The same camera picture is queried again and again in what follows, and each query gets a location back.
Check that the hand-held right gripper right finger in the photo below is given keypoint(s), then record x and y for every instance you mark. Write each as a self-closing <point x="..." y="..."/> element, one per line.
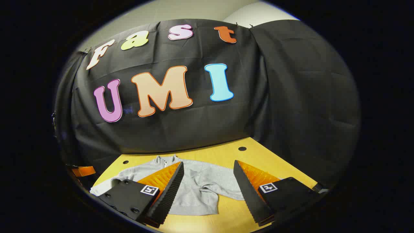
<point x="247" y="194"/>

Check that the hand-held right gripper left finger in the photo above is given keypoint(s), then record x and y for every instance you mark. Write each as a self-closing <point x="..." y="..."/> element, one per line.
<point x="171" y="191"/>

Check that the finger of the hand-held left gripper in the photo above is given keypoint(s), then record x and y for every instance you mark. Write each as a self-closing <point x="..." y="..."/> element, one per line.
<point x="84" y="171"/>

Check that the grey zip-neck sweatshirt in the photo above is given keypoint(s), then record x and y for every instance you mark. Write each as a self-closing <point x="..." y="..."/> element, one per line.
<point x="200" y="181"/>

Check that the black backdrop cloth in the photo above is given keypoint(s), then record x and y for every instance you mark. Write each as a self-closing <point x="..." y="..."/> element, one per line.
<point x="194" y="129"/>

